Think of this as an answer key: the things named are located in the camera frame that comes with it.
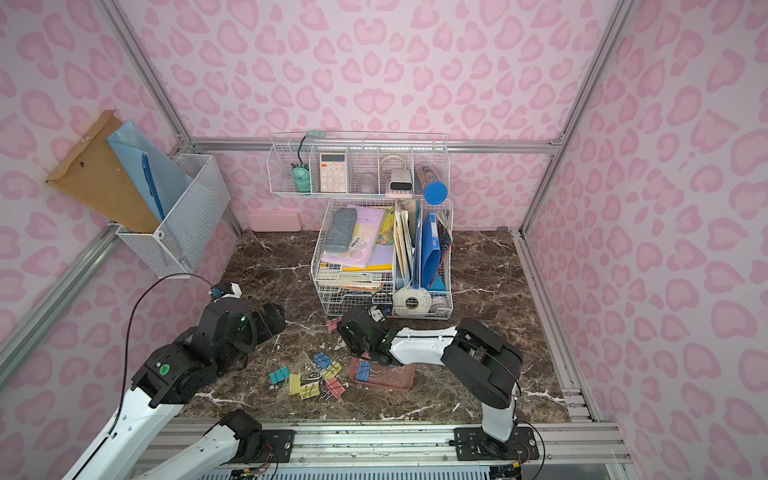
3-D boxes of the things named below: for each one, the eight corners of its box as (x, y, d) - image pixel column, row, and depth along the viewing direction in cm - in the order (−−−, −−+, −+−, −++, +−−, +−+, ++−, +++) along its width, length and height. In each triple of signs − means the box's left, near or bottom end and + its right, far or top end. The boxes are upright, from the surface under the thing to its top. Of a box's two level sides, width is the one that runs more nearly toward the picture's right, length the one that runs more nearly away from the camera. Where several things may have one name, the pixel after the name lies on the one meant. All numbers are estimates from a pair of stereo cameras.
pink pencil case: (253, 232, 123) (244, 215, 116) (256, 225, 126) (247, 209, 119) (299, 232, 123) (293, 216, 116) (301, 226, 125) (296, 210, 118)
